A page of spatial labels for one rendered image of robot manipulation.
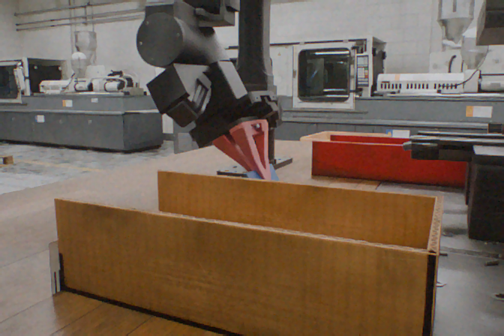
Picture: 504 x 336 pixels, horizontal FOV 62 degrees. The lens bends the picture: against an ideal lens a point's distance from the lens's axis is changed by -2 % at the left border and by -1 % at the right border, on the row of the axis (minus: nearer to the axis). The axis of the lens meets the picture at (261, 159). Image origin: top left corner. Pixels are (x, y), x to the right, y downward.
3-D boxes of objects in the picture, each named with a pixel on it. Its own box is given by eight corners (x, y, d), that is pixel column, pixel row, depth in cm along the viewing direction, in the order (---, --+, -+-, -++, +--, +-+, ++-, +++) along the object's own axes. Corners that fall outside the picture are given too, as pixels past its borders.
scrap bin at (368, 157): (329, 164, 83) (330, 133, 82) (468, 174, 73) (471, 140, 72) (310, 175, 73) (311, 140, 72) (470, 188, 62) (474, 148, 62)
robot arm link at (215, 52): (220, 64, 48) (193, 12, 49) (181, 88, 50) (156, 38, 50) (241, 70, 55) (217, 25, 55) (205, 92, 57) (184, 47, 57)
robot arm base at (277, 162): (294, 122, 85) (262, 121, 88) (251, 131, 67) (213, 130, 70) (294, 161, 87) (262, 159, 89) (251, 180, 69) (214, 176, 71)
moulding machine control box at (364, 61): (353, 88, 484) (355, 53, 478) (358, 88, 504) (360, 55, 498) (370, 88, 476) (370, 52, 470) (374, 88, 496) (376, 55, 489)
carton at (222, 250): (163, 247, 41) (159, 169, 40) (436, 297, 31) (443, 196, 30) (52, 305, 30) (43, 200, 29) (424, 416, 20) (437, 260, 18)
